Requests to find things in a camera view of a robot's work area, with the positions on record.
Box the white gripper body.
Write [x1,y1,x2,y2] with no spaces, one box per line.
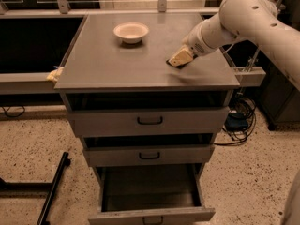
[183,22,216,59]

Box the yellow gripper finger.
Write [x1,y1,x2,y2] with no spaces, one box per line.
[169,45,193,65]

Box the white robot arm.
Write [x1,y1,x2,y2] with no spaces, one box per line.
[168,0,300,87]

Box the grey drawer cabinet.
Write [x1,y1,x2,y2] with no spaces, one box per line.
[54,12,241,225]

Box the grey top drawer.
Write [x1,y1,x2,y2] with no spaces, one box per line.
[67,92,228,137]

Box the grey drawer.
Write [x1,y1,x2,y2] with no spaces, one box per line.
[83,134,214,167]
[67,92,228,137]
[89,164,215,225]

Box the grey middle drawer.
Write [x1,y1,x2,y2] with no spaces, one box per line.
[83,134,214,167]

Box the grey bottom drawer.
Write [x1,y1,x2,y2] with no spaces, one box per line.
[89,164,215,225]

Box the white bowl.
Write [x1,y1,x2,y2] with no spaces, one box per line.
[113,22,149,44]

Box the dark grey cabinet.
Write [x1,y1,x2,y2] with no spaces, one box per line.
[257,64,300,130]

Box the yellow tape piece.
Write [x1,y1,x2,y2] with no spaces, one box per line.
[47,67,64,83]

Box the black metal stand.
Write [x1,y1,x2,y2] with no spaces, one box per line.
[0,152,71,225]

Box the black cable bundle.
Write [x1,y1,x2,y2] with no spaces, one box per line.
[214,97,257,147]

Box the grey aluminium frame rail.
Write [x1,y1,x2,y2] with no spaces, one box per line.
[0,7,266,96]

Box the black floor cable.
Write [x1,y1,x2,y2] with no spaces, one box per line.
[0,105,26,118]

